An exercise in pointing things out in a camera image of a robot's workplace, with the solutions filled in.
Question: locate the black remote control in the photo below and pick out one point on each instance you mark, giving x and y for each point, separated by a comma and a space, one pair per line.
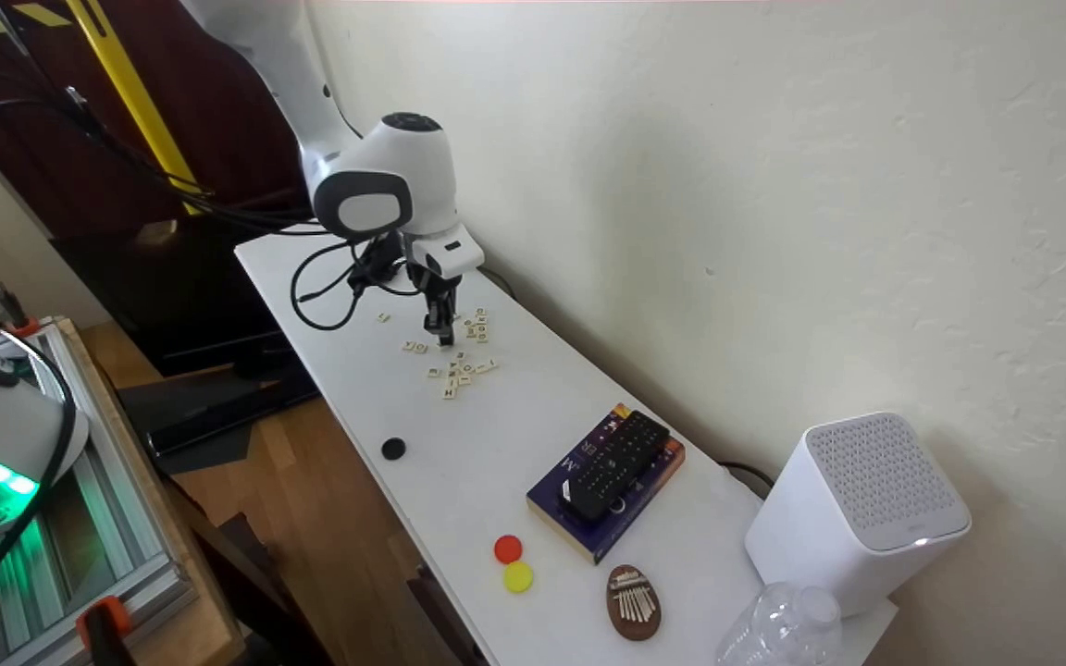
629, 449

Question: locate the orange round disc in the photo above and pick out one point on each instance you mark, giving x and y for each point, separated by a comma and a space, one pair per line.
508, 549

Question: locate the yellow diagonal tape strip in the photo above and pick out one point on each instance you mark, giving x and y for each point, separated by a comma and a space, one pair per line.
135, 97

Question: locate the clear plastic bottle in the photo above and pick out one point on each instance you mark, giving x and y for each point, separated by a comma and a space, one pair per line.
781, 628

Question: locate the black round cap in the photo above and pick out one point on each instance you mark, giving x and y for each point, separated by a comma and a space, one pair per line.
393, 449

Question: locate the cluster of cream letter tiles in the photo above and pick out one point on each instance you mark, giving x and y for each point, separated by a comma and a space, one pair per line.
465, 362

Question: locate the white speaker box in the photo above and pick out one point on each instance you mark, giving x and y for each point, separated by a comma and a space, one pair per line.
857, 510

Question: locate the dark blue book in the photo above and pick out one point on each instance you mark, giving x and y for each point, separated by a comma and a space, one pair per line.
598, 536

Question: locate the yellow round disc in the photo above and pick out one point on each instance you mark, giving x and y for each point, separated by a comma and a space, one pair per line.
518, 577

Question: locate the dark wooden cabinet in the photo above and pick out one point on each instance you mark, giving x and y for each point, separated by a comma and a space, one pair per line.
80, 165

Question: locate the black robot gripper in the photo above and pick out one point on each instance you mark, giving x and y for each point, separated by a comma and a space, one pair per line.
440, 256

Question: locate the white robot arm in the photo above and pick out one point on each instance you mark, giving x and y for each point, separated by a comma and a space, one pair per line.
388, 185

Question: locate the brown oval object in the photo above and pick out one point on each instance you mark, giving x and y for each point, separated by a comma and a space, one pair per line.
629, 605

